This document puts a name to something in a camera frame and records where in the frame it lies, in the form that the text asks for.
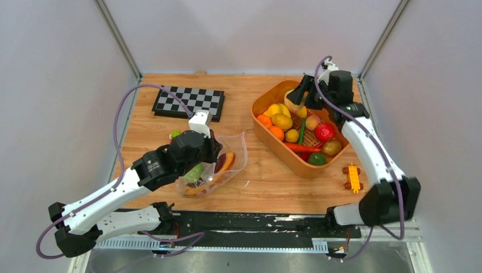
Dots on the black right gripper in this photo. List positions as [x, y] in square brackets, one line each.
[307, 85]

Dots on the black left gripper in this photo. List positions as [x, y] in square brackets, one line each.
[215, 148]

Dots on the green toy cabbage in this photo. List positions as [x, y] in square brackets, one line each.
[193, 177]

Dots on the clear zip top bag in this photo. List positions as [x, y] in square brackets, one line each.
[205, 178]

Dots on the orange toy sausage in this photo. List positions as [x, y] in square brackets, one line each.
[224, 164]

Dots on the pink toy peach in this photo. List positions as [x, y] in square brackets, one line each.
[312, 121]

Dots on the red toy apple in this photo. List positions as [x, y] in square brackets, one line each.
[324, 132]

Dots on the orange plastic basket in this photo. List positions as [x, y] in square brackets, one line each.
[290, 158]

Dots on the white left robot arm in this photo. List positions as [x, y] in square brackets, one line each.
[83, 224]

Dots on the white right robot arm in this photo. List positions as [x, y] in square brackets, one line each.
[392, 196]

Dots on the red green brick car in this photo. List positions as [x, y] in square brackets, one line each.
[174, 134]

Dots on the black white checkerboard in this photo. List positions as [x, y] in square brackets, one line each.
[194, 98]

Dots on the green toy bean pod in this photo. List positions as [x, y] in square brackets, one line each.
[301, 131]

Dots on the brown toy potato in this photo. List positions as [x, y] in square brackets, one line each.
[332, 147]

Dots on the small yellow toy fruit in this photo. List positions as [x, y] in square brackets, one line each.
[292, 136]

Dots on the red toy chili pepper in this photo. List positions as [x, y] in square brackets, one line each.
[298, 148]

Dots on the green toy lime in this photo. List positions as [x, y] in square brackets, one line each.
[317, 159]

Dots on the orange toy fruit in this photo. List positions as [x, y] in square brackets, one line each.
[277, 132]
[265, 120]

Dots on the yellow brick toy car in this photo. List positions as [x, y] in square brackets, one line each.
[353, 183]

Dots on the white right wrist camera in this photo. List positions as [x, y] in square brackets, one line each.
[328, 67]

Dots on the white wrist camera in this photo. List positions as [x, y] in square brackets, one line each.
[200, 121]
[328, 67]

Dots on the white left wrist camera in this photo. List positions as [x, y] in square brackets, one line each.
[200, 121]

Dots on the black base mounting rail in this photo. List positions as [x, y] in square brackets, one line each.
[254, 230]

